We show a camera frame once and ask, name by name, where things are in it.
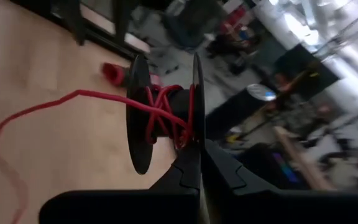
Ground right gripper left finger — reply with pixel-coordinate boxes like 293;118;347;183
149;140;201;191

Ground red cord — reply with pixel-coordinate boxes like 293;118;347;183
0;83;198;224

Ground red black cordless drill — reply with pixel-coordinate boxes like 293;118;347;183
101;62;164;88

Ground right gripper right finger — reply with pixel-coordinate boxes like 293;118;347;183
201;139;279;224

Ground black monitor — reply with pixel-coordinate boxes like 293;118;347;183
273;43;341;103

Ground black cord spool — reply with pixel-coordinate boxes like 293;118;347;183
126;52;206;175

